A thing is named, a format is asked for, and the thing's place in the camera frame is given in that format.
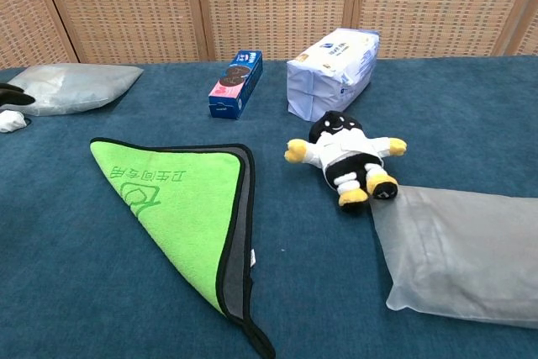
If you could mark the black white plush doll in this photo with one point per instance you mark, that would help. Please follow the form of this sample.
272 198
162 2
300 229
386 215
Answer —
344 153

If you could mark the grey and green microfibre cloth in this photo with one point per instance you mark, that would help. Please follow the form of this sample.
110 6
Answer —
189 207

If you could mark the frosted bag with white contents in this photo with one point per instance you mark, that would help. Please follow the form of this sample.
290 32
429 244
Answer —
75 88

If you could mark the white tissue pack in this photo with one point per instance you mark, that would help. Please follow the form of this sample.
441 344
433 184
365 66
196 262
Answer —
328 77

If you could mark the blue cookie box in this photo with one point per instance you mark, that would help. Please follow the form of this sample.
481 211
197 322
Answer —
235 86

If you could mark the frosted bag with grey cloth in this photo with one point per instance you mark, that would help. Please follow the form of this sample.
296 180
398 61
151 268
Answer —
462 258

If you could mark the blue carpet table cover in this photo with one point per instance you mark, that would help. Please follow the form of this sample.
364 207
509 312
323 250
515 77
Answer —
319 249

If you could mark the woven wicker folding screen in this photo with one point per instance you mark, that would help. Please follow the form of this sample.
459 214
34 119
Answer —
269 6

